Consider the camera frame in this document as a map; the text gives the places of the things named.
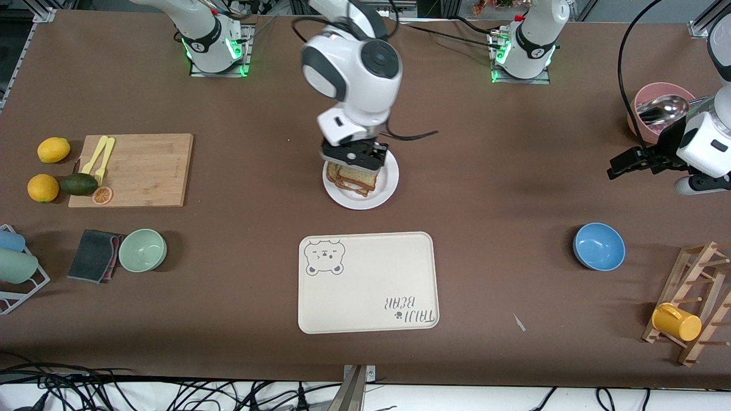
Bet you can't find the plain bread slice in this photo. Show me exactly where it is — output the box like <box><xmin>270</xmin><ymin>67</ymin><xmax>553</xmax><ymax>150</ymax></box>
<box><xmin>337</xmin><ymin>164</ymin><xmax>379</xmax><ymax>192</ymax></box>

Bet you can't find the white round plate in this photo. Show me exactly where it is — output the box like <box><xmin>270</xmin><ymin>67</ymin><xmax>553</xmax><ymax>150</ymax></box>
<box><xmin>323</xmin><ymin>150</ymin><xmax>399</xmax><ymax>211</ymax></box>

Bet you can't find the bread slice under egg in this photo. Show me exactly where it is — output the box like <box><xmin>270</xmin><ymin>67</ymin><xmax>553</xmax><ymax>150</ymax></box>
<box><xmin>326</xmin><ymin>162</ymin><xmax>371</xmax><ymax>198</ymax></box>

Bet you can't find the metal ladle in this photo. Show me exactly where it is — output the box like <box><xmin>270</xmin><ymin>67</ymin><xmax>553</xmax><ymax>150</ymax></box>
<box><xmin>637</xmin><ymin>94</ymin><xmax>714</xmax><ymax>127</ymax></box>

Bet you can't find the pink bowl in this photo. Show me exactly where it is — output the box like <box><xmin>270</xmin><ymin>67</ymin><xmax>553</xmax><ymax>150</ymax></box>
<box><xmin>627</xmin><ymin>82</ymin><xmax>697</xmax><ymax>143</ymax></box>

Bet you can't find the blue bowl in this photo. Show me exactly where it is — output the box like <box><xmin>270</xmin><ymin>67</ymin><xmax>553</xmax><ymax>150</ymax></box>
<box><xmin>573</xmin><ymin>223</ymin><xmax>626</xmax><ymax>271</ymax></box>

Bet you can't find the wooden mug rack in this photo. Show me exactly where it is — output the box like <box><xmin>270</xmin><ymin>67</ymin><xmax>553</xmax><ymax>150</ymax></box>
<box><xmin>642</xmin><ymin>241</ymin><xmax>731</xmax><ymax>367</ymax></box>

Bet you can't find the beige bear print tray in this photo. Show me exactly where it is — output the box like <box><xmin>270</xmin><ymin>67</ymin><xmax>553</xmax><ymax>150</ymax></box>
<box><xmin>298</xmin><ymin>231</ymin><xmax>440</xmax><ymax>335</ymax></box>

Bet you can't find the yellow mug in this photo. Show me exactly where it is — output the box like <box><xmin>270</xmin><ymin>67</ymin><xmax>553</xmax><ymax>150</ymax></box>
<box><xmin>652</xmin><ymin>303</ymin><xmax>702</xmax><ymax>342</ymax></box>

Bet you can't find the bamboo cutting board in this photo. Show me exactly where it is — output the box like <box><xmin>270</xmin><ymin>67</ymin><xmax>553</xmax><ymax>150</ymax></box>
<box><xmin>68</xmin><ymin>134</ymin><xmax>194</xmax><ymax>208</ymax></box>

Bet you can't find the mint green bowl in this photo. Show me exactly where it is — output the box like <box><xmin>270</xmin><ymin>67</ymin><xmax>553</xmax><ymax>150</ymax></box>
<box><xmin>118</xmin><ymin>228</ymin><xmax>167</xmax><ymax>273</ymax></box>

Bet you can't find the yellow plastic fork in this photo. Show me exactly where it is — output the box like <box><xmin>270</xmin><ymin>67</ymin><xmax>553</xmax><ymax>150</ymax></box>
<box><xmin>94</xmin><ymin>137</ymin><xmax>116</xmax><ymax>186</ymax></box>

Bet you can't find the green avocado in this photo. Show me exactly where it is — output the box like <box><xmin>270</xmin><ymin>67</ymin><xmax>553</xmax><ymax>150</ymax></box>
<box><xmin>60</xmin><ymin>173</ymin><xmax>99</xmax><ymax>196</ymax></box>

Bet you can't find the grey folded cloth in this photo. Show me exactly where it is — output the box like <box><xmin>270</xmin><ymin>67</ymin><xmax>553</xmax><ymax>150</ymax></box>
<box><xmin>67</xmin><ymin>229</ymin><xmax>127</xmax><ymax>284</ymax></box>

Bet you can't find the yellow lemon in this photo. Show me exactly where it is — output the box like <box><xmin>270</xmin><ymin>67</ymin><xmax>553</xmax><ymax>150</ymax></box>
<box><xmin>37</xmin><ymin>137</ymin><xmax>71</xmax><ymax>164</ymax></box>
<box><xmin>27</xmin><ymin>174</ymin><xmax>60</xmax><ymax>203</ymax></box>

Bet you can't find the mint green cup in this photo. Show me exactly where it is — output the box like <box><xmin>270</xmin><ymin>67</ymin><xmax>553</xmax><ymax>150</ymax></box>
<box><xmin>0</xmin><ymin>249</ymin><xmax>39</xmax><ymax>284</ymax></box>

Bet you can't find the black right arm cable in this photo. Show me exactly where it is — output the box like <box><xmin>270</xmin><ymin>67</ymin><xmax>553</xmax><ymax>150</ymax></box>
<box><xmin>292</xmin><ymin>16</ymin><xmax>439</xmax><ymax>141</ymax></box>

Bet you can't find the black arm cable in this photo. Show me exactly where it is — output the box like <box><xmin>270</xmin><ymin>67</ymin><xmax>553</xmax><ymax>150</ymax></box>
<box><xmin>292</xmin><ymin>16</ymin><xmax>439</xmax><ymax>141</ymax></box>
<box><xmin>618</xmin><ymin>0</ymin><xmax>666</xmax><ymax>152</ymax></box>

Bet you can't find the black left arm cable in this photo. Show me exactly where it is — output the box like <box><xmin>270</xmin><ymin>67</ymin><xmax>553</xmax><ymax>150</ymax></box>
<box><xmin>618</xmin><ymin>0</ymin><xmax>666</xmax><ymax>152</ymax></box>

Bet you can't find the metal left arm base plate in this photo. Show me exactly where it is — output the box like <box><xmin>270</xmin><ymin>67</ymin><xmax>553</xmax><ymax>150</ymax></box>
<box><xmin>490</xmin><ymin>31</ymin><xmax>552</xmax><ymax>85</ymax></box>

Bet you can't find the black tabletop cable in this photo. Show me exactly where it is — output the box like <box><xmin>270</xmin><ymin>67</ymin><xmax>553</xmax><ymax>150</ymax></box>
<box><xmin>394</xmin><ymin>20</ymin><xmax>503</xmax><ymax>49</ymax></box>

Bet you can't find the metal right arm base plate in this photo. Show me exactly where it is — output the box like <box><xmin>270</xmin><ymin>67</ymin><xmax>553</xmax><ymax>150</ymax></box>
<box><xmin>190</xmin><ymin>26</ymin><xmax>253</xmax><ymax>78</ymax></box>

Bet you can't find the metal table edge bracket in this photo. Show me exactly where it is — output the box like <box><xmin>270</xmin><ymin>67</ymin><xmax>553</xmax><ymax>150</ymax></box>
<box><xmin>342</xmin><ymin>364</ymin><xmax>376</xmax><ymax>411</ymax></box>

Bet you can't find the white wire cup rack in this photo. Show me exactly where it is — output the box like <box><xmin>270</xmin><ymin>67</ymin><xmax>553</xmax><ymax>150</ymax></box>
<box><xmin>0</xmin><ymin>224</ymin><xmax>51</xmax><ymax>316</ymax></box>

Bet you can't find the black cable bundle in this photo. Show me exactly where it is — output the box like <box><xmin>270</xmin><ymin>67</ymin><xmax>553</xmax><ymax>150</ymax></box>
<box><xmin>0</xmin><ymin>351</ymin><xmax>400</xmax><ymax>411</ymax></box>

